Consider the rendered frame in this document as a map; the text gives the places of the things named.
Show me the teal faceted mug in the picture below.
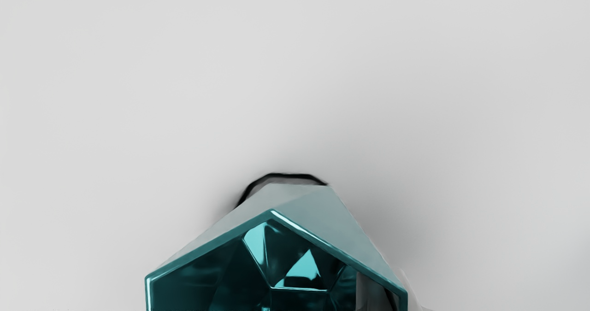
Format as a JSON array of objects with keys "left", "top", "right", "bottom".
[{"left": 145, "top": 183, "right": 409, "bottom": 311}]

